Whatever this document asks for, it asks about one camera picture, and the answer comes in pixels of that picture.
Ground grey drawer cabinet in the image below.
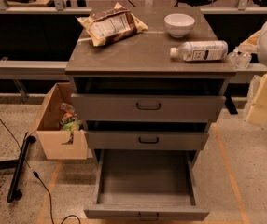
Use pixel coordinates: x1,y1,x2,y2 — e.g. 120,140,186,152
64,6,237,170

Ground cardboard box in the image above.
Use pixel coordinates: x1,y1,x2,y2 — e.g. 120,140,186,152
29,83,88,160

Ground clear pump bottle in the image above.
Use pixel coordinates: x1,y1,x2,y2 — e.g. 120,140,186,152
228,51,239,67
238,53,252,69

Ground white ceramic bowl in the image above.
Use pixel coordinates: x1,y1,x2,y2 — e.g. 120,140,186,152
164,13,195,38

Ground top grey drawer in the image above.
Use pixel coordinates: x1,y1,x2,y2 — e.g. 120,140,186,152
71,93,224,122

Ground middle grey drawer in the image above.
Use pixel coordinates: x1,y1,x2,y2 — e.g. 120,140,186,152
85,131,209,150

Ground clear plastic water bottle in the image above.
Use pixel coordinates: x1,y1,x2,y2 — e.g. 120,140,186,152
170,40,228,62

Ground green snack packet in box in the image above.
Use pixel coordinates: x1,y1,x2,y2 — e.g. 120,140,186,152
60,103,81,132

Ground black floor cable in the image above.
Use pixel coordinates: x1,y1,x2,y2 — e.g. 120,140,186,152
0,91,82,224

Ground left clear pump bottle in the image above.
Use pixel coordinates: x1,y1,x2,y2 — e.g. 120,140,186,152
228,51,239,67

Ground bottom open grey drawer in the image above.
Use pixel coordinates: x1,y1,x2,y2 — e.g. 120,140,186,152
84,149,209,221

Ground brown snack bag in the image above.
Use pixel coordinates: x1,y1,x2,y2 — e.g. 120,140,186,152
77,3,148,47

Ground right clear pump bottle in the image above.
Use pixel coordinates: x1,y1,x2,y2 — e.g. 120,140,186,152
238,53,252,69

